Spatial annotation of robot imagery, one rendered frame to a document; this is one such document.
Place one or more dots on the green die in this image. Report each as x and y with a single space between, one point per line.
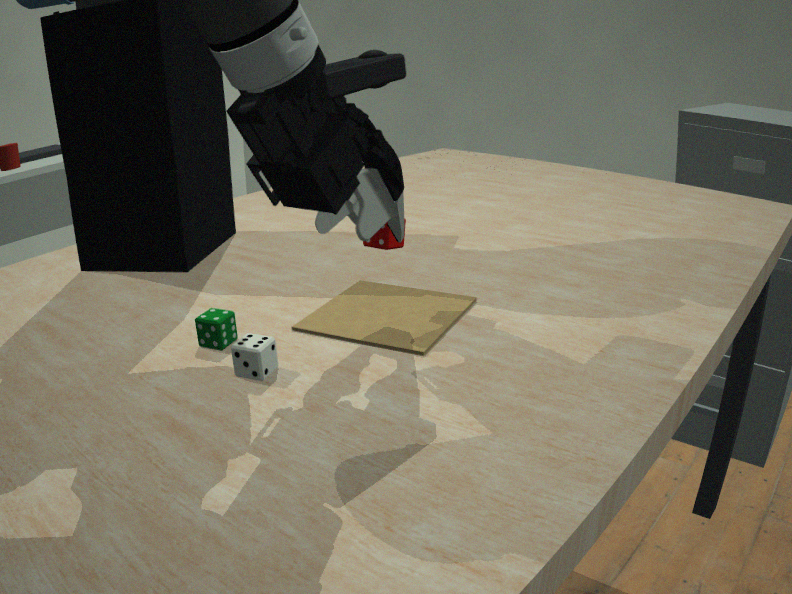
216 329

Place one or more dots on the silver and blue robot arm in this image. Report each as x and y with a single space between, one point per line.
278 57

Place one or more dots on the red die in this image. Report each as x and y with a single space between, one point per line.
384 239

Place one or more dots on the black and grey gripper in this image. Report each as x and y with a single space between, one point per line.
318 170

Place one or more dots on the white die with black pips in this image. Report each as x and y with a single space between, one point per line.
254 356

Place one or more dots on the tan flat mat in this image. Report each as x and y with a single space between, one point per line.
387 316

